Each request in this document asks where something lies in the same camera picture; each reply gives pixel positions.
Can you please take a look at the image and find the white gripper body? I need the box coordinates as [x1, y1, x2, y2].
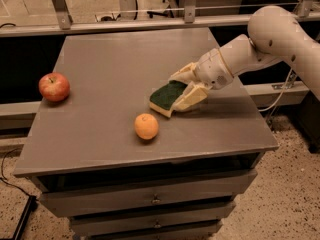
[195, 49, 233, 90]

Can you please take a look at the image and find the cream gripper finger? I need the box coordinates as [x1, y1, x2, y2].
[171, 82, 209, 112]
[169, 62, 198, 84]

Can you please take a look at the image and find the green and yellow sponge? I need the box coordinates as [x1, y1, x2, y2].
[149, 81, 187, 118]

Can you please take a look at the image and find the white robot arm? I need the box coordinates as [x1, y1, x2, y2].
[170, 6, 320, 111]

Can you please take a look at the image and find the orange fruit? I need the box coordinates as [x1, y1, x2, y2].
[134, 113, 159, 140]

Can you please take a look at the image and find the grey drawer cabinet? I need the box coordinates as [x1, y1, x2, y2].
[14, 29, 277, 240]

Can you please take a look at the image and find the middle cabinet drawer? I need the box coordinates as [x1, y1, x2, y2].
[71, 197, 235, 236]

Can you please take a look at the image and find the cabinet drawer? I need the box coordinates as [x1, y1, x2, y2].
[84, 219, 224, 240]
[71, 197, 235, 236]
[40, 169, 257, 217]

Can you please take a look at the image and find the bottom cabinet drawer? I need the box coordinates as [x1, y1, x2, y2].
[84, 219, 224, 240]

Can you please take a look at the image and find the red apple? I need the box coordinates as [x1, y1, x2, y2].
[38, 72, 70, 102]

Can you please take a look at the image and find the top cabinet drawer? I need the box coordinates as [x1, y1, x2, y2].
[40, 169, 257, 217]

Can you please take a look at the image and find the black flat floor object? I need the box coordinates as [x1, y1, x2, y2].
[0, 195, 38, 240]

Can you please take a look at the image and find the white cable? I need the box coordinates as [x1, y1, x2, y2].
[258, 68, 296, 113]

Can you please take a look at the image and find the grey metal railing frame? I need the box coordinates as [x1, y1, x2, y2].
[0, 0, 320, 37]

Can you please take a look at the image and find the black cable on floor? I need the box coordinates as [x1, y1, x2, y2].
[0, 147, 33, 198]

